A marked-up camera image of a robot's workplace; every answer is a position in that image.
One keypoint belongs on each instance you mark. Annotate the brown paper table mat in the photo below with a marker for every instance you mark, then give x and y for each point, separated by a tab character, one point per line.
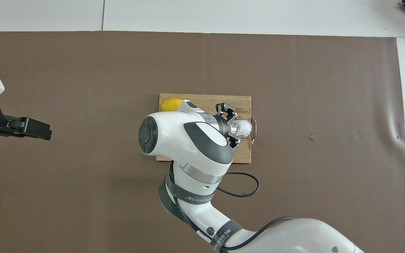
83	193

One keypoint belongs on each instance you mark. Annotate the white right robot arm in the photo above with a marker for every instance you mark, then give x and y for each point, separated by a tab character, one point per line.
174	133

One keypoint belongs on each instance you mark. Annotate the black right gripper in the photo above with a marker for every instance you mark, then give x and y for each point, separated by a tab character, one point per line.
230	128

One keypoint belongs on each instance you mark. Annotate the yellow lemon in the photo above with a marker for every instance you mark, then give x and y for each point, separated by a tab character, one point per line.
169	105

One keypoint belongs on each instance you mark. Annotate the wooden cutting board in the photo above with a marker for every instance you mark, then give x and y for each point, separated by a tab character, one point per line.
245	154

